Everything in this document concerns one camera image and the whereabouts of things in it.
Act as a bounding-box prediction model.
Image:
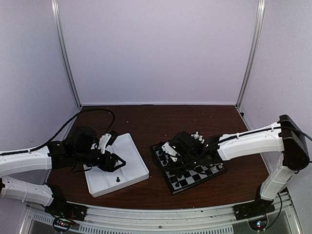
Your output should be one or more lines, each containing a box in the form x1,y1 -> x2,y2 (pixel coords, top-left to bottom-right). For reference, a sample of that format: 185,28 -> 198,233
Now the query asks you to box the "front aluminium rail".
18,192 -> 303,234

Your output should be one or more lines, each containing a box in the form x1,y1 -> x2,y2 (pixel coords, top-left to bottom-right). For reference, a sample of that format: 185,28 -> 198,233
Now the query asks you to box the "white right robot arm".
161,115 -> 311,215

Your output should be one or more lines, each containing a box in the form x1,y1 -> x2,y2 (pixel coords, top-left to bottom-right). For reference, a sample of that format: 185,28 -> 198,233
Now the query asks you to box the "white rook far corner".
193,132 -> 199,139

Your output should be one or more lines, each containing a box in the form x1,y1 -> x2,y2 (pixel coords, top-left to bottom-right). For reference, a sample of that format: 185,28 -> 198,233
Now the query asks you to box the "circuit board with leds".
248,217 -> 268,232
52,217 -> 73,232

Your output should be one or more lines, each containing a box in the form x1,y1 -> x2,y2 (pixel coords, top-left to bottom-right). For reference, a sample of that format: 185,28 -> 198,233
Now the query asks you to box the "left circuit board with LEDs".
52,217 -> 73,232

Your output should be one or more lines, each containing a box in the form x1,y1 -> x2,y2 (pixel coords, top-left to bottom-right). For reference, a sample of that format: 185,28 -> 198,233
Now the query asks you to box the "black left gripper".
75,149 -> 126,173

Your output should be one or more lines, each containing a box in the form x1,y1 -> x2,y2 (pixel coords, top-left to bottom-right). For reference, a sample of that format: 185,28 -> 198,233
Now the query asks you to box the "white compartment tray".
84,133 -> 150,198

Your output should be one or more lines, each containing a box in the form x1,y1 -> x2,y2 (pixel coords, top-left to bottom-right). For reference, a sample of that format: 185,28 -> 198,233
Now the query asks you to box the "right aluminium frame post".
235,0 -> 266,109

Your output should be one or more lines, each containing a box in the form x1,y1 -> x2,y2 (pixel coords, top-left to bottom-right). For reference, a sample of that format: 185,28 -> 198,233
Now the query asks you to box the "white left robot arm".
0,127 -> 126,216

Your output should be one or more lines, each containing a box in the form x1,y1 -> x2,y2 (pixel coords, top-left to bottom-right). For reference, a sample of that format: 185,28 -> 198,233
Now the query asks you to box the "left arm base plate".
44,203 -> 88,221

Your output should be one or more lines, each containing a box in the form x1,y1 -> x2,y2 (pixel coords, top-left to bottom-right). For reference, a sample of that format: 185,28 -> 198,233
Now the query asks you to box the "right circuit board with LEDs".
248,217 -> 268,232

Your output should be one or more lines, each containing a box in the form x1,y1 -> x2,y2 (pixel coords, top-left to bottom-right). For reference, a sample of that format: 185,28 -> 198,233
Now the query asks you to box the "aluminium frame post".
235,0 -> 266,109
51,0 -> 82,109

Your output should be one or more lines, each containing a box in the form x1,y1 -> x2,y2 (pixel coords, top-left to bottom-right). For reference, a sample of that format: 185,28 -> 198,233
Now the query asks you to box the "left aluminium frame post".
51,0 -> 82,109

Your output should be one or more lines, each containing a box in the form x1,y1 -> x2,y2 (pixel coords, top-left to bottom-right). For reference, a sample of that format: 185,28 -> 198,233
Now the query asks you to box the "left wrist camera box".
98,131 -> 118,154

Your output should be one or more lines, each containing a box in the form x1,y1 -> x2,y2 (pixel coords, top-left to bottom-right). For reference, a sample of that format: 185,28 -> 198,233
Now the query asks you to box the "black and grey chessboard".
150,142 -> 227,195

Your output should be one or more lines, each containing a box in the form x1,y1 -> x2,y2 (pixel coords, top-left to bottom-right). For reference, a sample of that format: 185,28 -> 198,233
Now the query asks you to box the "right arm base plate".
233,202 -> 275,220

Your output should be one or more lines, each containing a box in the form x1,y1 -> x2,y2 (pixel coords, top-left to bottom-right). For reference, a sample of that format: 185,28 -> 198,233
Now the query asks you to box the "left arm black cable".
0,108 -> 116,156

